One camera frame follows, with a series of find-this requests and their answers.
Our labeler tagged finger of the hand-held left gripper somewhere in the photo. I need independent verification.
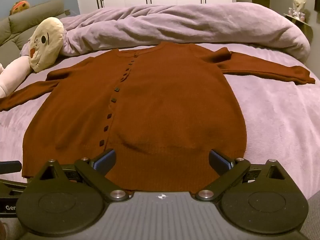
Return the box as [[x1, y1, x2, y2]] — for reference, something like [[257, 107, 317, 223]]
[[0, 160, 22, 174]]

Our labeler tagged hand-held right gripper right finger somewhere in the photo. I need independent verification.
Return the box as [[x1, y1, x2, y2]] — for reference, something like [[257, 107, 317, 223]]
[[196, 149, 292, 202]]

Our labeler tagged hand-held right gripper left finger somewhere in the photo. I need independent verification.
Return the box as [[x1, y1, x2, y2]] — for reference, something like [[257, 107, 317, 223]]
[[32, 149, 131, 202]]

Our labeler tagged rust brown knit cardigan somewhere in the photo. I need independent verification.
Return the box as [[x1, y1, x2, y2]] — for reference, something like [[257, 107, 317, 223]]
[[0, 41, 316, 195]]

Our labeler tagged bed with lilac sheet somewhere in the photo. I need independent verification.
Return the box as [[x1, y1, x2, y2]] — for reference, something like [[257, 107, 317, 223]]
[[0, 42, 320, 205]]

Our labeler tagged pale pink plush toy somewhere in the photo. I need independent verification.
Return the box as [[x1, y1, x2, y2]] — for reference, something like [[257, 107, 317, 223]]
[[0, 55, 33, 98]]

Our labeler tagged round cream face pillow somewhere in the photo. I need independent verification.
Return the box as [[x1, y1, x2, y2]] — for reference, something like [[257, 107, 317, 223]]
[[27, 17, 66, 73]]

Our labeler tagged lilac rolled duvet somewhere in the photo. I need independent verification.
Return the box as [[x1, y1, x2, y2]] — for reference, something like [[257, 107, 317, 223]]
[[20, 2, 310, 61]]

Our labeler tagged orange plush toy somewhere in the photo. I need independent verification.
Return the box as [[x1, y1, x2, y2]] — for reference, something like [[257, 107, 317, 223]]
[[9, 0, 30, 15]]

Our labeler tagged wall shelf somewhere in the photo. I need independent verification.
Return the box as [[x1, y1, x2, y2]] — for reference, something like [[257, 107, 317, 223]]
[[284, 14, 313, 38]]

